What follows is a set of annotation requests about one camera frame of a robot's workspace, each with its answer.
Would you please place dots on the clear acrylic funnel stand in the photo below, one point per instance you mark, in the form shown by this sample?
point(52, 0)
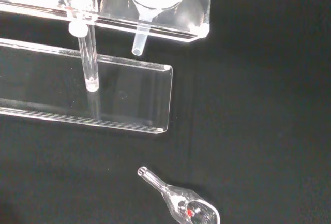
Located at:
point(129, 92)

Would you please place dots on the black cloth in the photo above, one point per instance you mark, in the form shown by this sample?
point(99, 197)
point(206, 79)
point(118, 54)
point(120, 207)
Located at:
point(258, 105)

